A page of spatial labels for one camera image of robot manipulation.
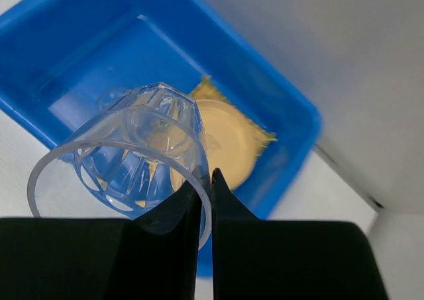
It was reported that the woven bamboo mat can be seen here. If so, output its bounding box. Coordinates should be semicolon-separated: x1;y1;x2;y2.
189;76;276;190

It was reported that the yellow plastic plate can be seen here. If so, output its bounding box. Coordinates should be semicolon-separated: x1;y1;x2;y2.
168;98;256;191

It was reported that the clear plastic cup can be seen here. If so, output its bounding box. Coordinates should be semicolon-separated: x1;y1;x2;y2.
26;82;212;246
95;87;128;111

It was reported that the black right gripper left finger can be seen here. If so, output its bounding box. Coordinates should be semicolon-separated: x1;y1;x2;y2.
1;182;201;299

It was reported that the blue plastic bin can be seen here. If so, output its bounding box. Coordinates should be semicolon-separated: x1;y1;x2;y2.
0;0;324;277

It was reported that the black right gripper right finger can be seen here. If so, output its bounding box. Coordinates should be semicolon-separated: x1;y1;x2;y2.
211;170;388;299

